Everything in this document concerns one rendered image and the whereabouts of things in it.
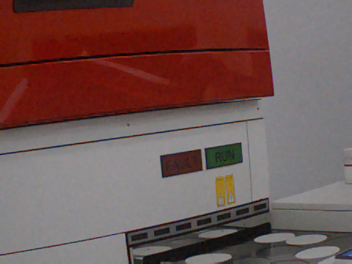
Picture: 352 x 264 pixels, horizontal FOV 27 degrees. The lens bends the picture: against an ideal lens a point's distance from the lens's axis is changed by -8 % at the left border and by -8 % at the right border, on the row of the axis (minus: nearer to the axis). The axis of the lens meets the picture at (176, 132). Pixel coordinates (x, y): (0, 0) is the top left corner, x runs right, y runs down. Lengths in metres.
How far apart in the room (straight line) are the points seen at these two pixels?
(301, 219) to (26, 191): 0.71
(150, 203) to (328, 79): 3.04
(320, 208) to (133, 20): 0.63
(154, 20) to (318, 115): 2.95
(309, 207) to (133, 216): 0.45
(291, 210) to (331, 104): 2.76
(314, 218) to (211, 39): 0.49
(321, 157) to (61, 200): 3.12
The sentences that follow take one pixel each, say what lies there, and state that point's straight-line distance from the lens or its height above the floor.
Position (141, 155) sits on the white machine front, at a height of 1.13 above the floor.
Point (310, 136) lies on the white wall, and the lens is 4.43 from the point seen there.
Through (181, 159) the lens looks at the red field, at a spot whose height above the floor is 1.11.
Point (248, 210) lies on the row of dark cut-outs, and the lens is 1.87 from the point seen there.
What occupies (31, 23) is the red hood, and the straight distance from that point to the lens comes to 1.44.
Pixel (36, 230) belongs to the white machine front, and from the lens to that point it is 1.50.
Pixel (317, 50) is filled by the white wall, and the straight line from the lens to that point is 4.54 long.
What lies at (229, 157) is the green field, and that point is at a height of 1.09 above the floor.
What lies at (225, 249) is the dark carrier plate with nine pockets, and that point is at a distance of 1.72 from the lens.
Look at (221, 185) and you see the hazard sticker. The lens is 1.80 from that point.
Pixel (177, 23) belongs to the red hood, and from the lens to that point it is 1.67.
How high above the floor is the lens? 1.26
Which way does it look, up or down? 3 degrees down
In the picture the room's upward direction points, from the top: 5 degrees counter-clockwise
